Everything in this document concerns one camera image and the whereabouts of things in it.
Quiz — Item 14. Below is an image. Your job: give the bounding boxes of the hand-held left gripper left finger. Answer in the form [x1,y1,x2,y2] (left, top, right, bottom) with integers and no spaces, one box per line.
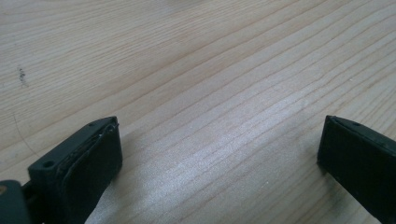
[22,116,123,224]

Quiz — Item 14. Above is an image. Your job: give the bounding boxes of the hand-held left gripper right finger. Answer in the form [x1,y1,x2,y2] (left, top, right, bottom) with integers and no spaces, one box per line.
[317,115,396,224]

